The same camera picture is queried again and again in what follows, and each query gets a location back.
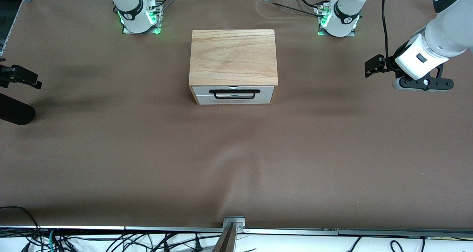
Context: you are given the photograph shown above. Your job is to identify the wooden drawer cabinet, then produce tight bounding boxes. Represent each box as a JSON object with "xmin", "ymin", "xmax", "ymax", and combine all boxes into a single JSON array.
[{"xmin": 188, "ymin": 29, "xmax": 279, "ymax": 105}]

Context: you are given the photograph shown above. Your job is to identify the black rounded bar object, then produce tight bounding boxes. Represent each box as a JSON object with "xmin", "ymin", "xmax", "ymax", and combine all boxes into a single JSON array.
[{"xmin": 0, "ymin": 93, "xmax": 36, "ymax": 125}]

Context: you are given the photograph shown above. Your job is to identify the brown table cover sheet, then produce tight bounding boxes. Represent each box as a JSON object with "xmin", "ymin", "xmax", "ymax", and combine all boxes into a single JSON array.
[{"xmin": 0, "ymin": 0, "xmax": 473, "ymax": 231}]

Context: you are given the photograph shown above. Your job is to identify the black cable on table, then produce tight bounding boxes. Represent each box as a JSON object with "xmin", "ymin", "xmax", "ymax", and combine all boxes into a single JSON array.
[{"xmin": 270, "ymin": 0, "xmax": 322, "ymax": 15}]

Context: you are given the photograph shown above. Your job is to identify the black cable loop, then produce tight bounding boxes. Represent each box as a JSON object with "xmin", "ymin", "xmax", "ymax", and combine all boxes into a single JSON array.
[{"xmin": 0, "ymin": 206, "xmax": 41, "ymax": 245}]

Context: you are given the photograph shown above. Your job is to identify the teal cable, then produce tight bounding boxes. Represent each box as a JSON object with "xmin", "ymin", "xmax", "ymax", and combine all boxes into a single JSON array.
[{"xmin": 47, "ymin": 228, "xmax": 59, "ymax": 252}]

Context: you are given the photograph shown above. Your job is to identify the aluminium camera mount post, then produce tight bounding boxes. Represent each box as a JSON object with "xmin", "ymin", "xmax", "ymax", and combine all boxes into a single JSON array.
[{"xmin": 212, "ymin": 217, "xmax": 245, "ymax": 252}]

